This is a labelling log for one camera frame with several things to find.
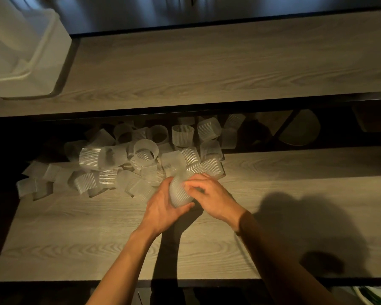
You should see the person's left forearm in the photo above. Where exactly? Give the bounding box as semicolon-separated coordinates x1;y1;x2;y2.
85;227;162;305

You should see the white plastic bin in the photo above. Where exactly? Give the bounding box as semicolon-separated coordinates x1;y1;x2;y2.
0;0;73;99

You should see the white and green bag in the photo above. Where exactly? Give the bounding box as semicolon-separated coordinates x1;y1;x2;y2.
352;285;381;305

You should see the person's left hand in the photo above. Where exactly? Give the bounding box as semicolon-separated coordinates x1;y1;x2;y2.
136;176;196;240

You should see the person's right hand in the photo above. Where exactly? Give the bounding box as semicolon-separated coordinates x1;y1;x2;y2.
184;173;249;234

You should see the person's right forearm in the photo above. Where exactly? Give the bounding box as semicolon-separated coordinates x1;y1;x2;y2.
234;211;342;305

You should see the translucent ribbed plastic sleeve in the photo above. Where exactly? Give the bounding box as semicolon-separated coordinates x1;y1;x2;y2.
169;174;196;209

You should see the pile of translucent ribbed rings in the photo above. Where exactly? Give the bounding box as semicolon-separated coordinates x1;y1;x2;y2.
16;114;246;204

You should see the black metal frame brace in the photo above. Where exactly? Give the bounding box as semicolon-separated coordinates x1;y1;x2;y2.
267;109;301;146

